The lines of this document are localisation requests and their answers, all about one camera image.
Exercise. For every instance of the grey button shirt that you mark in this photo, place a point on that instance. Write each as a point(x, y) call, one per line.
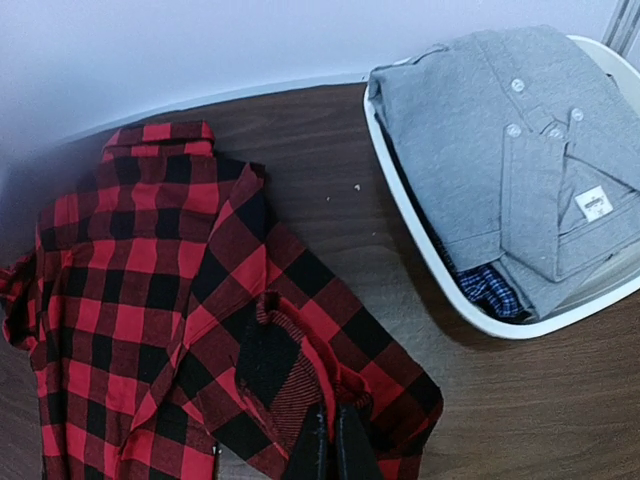
point(522, 154)

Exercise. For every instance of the blue checked shirt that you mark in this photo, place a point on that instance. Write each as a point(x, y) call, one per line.
point(488, 290)

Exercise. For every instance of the red black plaid shirt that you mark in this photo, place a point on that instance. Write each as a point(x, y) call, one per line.
point(167, 312)

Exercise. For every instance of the white plastic tub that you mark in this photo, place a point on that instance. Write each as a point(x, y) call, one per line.
point(616, 279)

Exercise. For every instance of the right aluminium frame post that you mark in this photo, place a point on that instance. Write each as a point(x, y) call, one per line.
point(623, 27)

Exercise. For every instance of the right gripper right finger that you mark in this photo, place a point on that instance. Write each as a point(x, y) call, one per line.
point(355, 456)

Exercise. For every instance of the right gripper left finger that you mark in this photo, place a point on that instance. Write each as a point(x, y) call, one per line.
point(309, 458)

